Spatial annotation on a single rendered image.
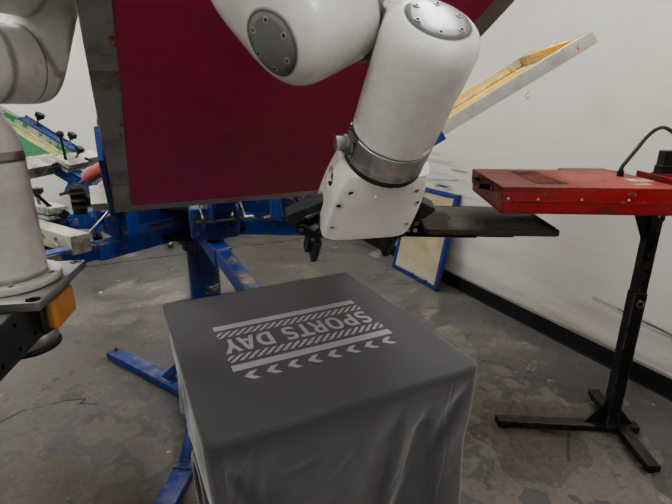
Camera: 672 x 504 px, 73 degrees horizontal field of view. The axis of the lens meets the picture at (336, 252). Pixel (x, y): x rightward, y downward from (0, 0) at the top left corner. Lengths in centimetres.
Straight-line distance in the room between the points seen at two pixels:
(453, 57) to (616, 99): 241
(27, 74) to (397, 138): 47
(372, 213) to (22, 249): 44
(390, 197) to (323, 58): 16
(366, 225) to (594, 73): 242
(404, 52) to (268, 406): 51
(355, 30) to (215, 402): 53
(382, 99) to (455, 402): 58
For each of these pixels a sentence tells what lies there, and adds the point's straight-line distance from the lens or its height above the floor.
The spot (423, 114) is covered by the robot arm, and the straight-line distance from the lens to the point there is 36.
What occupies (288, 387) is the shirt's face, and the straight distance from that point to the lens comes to 72.
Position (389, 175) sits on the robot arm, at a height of 130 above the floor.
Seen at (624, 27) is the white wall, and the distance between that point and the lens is 277.
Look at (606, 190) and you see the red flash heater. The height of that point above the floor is 110.
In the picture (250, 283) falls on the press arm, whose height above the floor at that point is 92.
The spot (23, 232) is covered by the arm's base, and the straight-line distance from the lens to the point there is 67.
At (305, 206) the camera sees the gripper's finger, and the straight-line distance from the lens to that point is 46.
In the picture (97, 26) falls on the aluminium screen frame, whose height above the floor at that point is 144.
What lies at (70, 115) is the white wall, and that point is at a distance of 513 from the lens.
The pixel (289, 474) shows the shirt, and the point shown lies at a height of 86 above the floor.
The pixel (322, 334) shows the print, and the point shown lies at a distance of 86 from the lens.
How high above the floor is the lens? 135
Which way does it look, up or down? 18 degrees down
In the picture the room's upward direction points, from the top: straight up
